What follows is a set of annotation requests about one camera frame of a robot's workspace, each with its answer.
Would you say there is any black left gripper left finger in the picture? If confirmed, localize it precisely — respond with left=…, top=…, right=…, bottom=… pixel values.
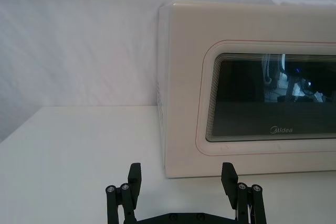
left=105, top=163, right=144, bottom=224

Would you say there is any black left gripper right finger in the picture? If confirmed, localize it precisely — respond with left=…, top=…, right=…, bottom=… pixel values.
left=221, top=162, right=267, bottom=224

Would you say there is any white table cloth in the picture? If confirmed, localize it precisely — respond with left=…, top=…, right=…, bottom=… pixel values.
left=0, top=105, right=336, bottom=224

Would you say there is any cream microwave oven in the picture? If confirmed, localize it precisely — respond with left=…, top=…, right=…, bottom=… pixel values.
left=157, top=0, right=336, bottom=183

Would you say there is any white curtain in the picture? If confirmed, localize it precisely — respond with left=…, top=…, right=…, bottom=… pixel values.
left=0, top=0, right=336, bottom=116

